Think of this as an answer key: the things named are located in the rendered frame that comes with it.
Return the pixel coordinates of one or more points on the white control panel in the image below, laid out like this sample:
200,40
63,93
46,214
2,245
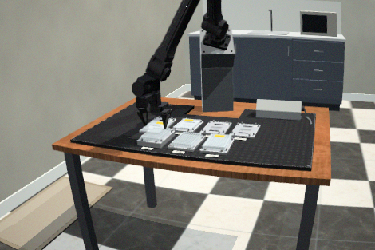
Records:
280,109

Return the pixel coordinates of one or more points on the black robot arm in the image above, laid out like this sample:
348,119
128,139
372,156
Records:
156,72

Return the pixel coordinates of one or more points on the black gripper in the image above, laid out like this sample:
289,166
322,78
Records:
165,114

